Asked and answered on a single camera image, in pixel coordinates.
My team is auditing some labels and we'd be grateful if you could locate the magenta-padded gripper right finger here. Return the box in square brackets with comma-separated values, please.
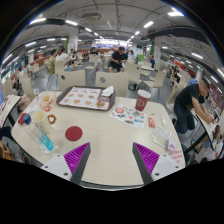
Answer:
[131, 142, 184, 185]

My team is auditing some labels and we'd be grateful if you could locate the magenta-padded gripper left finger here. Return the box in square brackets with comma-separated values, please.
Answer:
[40, 142, 92, 186]

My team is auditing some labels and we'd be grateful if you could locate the clear plastic bottle blue cap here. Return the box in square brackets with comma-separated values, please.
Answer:
[22, 113, 57, 155]

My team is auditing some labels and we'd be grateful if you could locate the flat round red coaster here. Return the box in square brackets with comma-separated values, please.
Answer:
[64, 125, 84, 142]

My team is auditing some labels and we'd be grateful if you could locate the clear plastic-wrapped packet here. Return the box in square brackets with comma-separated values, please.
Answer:
[150, 125, 176, 151]

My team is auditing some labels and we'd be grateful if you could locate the small red sachet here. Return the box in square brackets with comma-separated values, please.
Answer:
[147, 116, 157, 129]

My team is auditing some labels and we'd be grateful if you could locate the colourful printed paper flyer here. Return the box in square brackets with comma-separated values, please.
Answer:
[108, 103, 148, 130]

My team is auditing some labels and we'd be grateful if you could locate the red paper cup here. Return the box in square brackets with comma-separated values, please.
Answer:
[134, 89, 152, 113]

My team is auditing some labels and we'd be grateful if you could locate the brown food tray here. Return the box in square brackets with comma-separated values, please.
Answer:
[55, 85, 117, 112]

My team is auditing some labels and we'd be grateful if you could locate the white printed paper card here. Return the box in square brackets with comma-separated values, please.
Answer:
[24, 103, 41, 115]

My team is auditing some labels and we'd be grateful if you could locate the crumpled food wrapper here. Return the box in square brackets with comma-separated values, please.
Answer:
[37, 91, 57, 109]

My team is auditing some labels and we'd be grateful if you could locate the small red box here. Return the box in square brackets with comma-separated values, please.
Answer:
[17, 112, 28, 126]

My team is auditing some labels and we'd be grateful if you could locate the person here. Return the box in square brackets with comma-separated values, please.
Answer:
[149, 54, 157, 69]
[54, 45, 73, 72]
[169, 65, 181, 84]
[45, 48, 58, 76]
[107, 46, 129, 74]
[173, 78, 214, 134]

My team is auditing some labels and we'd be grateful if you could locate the white paper napkin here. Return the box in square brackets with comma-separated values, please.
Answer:
[101, 85, 115, 98]

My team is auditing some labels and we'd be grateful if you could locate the small clear teal bottle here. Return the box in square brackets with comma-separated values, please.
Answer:
[33, 88, 41, 103]

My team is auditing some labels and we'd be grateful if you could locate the pink bag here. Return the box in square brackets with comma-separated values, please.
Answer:
[17, 94, 33, 113]

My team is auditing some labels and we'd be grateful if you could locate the cream chair with round hole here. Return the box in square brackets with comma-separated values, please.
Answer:
[57, 69, 87, 93]
[94, 70, 130, 98]

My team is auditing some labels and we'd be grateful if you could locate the neighbouring cream table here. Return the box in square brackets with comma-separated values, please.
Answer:
[0, 94, 22, 129]

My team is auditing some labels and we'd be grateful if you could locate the group of cream chairs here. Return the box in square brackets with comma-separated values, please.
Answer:
[2, 52, 186, 106]

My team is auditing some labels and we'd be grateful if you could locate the ceiling air conditioner unit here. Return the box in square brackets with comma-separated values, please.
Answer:
[81, 12, 102, 23]

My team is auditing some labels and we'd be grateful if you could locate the group of ceiling lights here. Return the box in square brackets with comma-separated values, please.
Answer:
[1, 9, 224, 79]

